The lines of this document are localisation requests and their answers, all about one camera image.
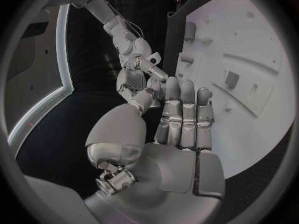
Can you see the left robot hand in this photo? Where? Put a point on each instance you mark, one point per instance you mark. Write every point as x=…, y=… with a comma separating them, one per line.
x=177, y=171

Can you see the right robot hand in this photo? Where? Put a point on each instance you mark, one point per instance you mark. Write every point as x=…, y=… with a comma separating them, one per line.
x=130, y=78

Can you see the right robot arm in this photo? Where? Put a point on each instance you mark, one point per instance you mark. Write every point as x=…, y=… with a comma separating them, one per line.
x=121, y=35

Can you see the white task board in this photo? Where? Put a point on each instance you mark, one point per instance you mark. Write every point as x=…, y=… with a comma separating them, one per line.
x=245, y=115

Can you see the grey short cylinder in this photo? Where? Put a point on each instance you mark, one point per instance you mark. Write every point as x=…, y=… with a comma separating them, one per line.
x=186, y=59

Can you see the grey long cylinder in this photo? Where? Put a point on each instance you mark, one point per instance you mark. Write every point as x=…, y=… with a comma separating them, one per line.
x=190, y=30

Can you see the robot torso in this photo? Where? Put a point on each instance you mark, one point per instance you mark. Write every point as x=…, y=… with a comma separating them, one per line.
x=39, y=69

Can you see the grey block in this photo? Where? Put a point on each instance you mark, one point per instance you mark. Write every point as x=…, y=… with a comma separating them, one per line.
x=231, y=79

